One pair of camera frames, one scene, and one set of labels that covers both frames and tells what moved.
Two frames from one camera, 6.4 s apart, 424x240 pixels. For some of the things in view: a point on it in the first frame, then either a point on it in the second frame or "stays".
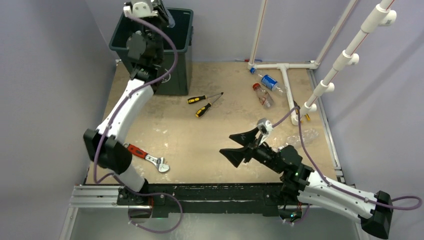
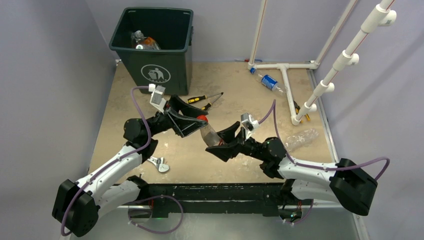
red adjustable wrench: x=140 y=152 stays
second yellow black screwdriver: x=203 y=109 stays
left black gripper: x=161 y=17 → x=181 y=125
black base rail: x=169 y=199 stays
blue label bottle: x=268 y=82 stays
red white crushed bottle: x=264 y=97 → x=210 y=136
